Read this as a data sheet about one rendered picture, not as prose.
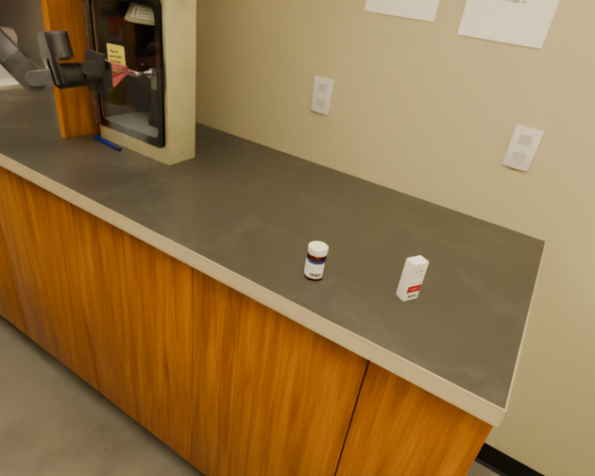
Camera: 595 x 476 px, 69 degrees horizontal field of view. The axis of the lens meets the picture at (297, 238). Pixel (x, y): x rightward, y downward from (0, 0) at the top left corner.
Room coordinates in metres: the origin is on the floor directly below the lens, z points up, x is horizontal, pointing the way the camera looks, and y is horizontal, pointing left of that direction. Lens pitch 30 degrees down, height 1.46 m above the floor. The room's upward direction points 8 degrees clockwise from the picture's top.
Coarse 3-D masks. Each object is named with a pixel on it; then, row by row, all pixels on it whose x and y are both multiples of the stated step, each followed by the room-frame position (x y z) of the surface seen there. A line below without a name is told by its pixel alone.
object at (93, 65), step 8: (88, 56) 1.15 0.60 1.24; (96, 56) 1.13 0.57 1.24; (104, 56) 1.13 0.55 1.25; (80, 64) 1.09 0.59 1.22; (88, 64) 1.11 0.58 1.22; (96, 64) 1.13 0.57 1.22; (104, 64) 1.13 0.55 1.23; (88, 72) 1.09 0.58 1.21; (96, 72) 1.11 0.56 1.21; (104, 72) 1.13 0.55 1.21; (88, 80) 1.09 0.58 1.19; (96, 80) 1.11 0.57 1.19; (104, 80) 1.13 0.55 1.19; (96, 88) 1.14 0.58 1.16; (104, 88) 1.13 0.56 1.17
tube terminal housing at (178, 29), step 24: (168, 0) 1.23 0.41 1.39; (192, 0) 1.30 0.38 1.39; (168, 24) 1.22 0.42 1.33; (192, 24) 1.30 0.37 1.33; (168, 48) 1.22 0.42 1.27; (192, 48) 1.30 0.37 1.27; (168, 72) 1.22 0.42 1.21; (192, 72) 1.30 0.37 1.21; (168, 96) 1.22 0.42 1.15; (192, 96) 1.30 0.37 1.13; (168, 120) 1.22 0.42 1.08; (192, 120) 1.30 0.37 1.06; (120, 144) 1.32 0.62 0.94; (144, 144) 1.27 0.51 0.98; (168, 144) 1.22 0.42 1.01; (192, 144) 1.30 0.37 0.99
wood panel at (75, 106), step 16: (48, 0) 1.32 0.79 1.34; (64, 0) 1.36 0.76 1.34; (80, 0) 1.40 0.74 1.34; (48, 16) 1.31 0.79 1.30; (64, 16) 1.35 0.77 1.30; (80, 16) 1.40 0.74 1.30; (80, 32) 1.39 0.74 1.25; (80, 48) 1.39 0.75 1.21; (64, 96) 1.32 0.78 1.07; (80, 96) 1.37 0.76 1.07; (64, 112) 1.32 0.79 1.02; (80, 112) 1.37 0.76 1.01; (64, 128) 1.31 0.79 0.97; (80, 128) 1.36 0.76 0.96; (96, 128) 1.41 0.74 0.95
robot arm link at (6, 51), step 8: (0, 32) 0.99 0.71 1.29; (0, 40) 0.99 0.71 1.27; (8, 40) 1.00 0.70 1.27; (0, 48) 0.98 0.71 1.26; (8, 48) 0.99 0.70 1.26; (16, 48) 1.00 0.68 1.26; (0, 56) 0.97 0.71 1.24; (8, 56) 0.98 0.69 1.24; (16, 56) 0.99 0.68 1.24; (24, 56) 1.00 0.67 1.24; (8, 64) 0.98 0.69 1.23; (16, 64) 0.98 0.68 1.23; (24, 64) 0.99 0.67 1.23; (32, 64) 1.00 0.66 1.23; (8, 72) 0.98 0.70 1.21; (16, 72) 0.98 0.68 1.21; (24, 72) 0.99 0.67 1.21; (16, 80) 1.03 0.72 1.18; (24, 80) 0.98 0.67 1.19; (32, 88) 0.99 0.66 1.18; (40, 88) 1.00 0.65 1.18
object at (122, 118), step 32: (96, 0) 1.33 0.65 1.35; (128, 0) 1.26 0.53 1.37; (96, 32) 1.33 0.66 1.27; (128, 32) 1.27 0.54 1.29; (160, 32) 1.21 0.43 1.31; (128, 64) 1.27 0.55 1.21; (160, 64) 1.21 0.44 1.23; (128, 96) 1.28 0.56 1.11; (160, 96) 1.21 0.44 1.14; (128, 128) 1.28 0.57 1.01; (160, 128) 1.21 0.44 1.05
